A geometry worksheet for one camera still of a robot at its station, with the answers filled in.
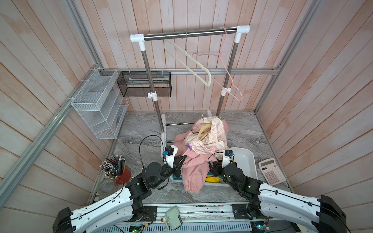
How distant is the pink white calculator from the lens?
85 centimetres

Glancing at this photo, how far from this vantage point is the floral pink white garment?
0.68 meters

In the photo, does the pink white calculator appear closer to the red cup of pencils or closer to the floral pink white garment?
the floral pink white garment

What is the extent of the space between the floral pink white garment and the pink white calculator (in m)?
0.32
